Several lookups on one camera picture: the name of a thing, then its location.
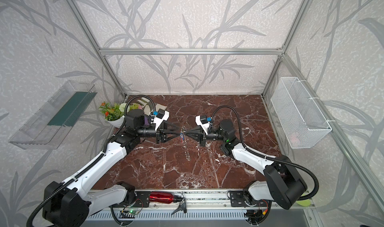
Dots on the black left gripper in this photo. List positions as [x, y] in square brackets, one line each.
[161, 132]

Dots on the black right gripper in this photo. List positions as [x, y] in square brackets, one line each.
[202, 135]

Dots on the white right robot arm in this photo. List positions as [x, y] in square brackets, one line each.
[283, 185]

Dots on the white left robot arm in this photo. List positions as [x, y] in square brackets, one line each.
[70, 203]

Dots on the beige and grey garden glove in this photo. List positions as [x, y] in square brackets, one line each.
[147, 106]

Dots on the white ribbed plant pot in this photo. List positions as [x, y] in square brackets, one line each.
[117, 123]

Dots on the artificial green plant with flowers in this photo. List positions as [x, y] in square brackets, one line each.
[113, 112]

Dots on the black clip tool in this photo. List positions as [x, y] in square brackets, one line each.
[182, 205]

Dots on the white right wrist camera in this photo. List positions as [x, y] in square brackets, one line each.
[204, 122]

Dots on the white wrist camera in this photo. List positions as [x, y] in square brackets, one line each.
[158, 117]
[204, 122]

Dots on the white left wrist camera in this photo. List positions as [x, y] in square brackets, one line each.
[158, 117]

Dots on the purple trowel pink handle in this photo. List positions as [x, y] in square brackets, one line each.
[147, 121]

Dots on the white wire mesh basket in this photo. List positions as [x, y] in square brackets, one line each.
[302, 121]

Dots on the clear plastic wall tray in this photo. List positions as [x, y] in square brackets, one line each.
[50, 125]

